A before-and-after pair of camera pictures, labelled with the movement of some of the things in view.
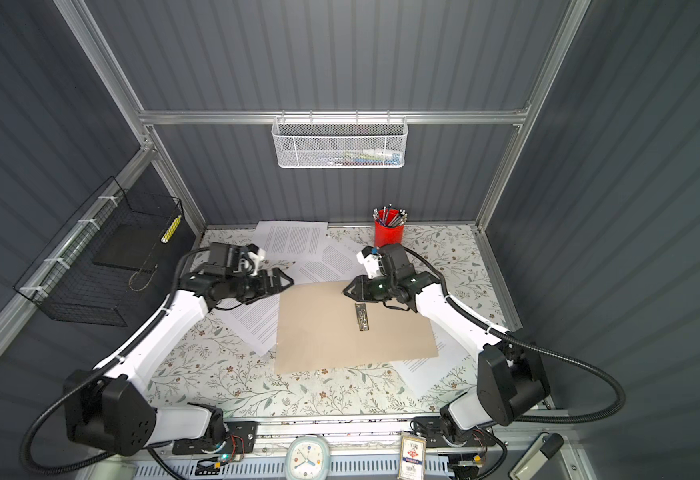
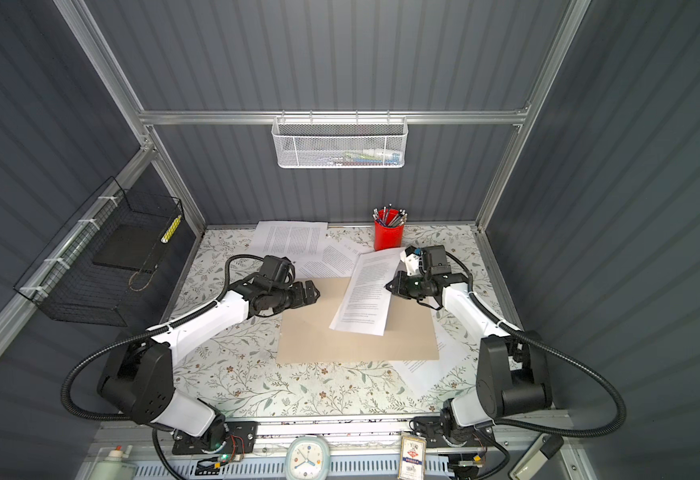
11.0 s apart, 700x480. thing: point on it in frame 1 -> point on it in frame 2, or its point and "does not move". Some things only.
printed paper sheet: (336, 261) -> (365, 304)
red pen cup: (388, 225) does not move
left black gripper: (265, 289) -> (301, 299)
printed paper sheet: (290, 240) does not move
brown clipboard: (319, 327) does not move
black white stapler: (542, 448) does not move
